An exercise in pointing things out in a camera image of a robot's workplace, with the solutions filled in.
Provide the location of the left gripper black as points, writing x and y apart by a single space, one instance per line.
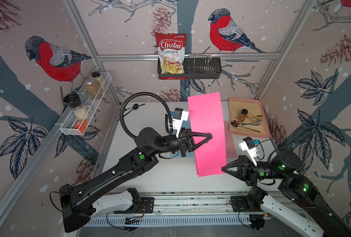
186 143

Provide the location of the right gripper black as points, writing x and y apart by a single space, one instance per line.
247 174

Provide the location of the magenta paper sheet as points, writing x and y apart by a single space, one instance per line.
206 116

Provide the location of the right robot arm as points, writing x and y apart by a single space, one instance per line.
301 191

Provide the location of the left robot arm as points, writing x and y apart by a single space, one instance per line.
78 202

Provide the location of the light pink paper sheet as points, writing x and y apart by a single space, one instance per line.
229 142

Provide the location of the light blue paper sheet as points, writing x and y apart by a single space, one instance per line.
175 155

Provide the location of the pink plastic tray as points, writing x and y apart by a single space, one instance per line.
249 118

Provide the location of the iridescent rainbow spoon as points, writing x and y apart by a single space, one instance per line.
237 123

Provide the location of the silver spoon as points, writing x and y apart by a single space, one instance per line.
256 120

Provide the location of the beige cloth napkin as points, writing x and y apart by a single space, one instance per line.
248 118

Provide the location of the red pepper spice jar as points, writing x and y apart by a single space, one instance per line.
242 115

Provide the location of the black spoon on table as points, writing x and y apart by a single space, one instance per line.
133 108

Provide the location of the Chuba cassava chips bag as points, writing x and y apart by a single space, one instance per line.
171 51

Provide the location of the tan spice bottle front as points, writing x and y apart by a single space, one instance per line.
93 89

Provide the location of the tan spice bottle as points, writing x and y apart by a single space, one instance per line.
99 80
93 89

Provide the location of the small red box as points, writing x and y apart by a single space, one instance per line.
81 125

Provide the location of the tan spice bottle rear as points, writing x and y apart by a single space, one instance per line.
99 80

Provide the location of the black lid grinder jar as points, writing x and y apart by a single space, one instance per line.
81 112

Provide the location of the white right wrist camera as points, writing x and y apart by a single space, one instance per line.
249 145

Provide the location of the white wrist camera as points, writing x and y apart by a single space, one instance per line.
249 145
178 117

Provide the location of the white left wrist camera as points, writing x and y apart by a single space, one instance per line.
178 117

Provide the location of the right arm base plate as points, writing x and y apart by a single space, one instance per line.
246 204

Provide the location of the black wire wall basket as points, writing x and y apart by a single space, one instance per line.
195 68

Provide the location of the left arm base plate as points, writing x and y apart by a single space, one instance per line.
142 206

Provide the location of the clear acrylic wall shelf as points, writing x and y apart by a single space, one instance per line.
67 127

